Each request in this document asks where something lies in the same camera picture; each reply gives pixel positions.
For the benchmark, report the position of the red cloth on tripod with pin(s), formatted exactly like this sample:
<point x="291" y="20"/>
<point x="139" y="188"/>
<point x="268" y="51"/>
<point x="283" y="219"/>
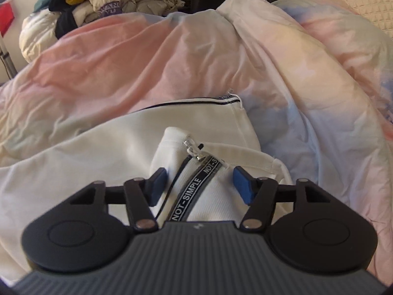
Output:
<point x="6" y="17"/>

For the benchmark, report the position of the black garment on pile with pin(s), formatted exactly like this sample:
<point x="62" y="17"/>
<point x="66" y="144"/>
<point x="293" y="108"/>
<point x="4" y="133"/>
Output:
<point x="66" y="21"/>

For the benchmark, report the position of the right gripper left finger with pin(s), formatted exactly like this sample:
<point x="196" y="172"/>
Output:
<point x="140" y="196"/>

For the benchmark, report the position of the white puffy comforter bundle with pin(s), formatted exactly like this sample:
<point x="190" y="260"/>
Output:
<point x="38" y="34"/>

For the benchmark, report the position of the cream white sweatpants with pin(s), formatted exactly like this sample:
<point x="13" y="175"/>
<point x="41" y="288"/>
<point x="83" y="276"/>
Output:
<point x="198" y="141"/>

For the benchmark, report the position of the white purple print garment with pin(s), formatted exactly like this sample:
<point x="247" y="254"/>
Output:
<point x="92" y="10"/>

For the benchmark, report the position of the silver black tripod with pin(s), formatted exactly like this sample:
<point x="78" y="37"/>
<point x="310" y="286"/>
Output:
<point x="6" y="60"/>

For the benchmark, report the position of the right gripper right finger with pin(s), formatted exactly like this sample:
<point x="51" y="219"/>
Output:
<point x="259" y="195"/>

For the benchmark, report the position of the pink pastel duvet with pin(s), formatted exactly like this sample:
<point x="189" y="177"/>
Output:
<point x="314" y="79"/>

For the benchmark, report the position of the grey wrinkled garment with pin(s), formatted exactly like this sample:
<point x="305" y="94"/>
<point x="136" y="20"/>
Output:
<point x="152" y="7"/>

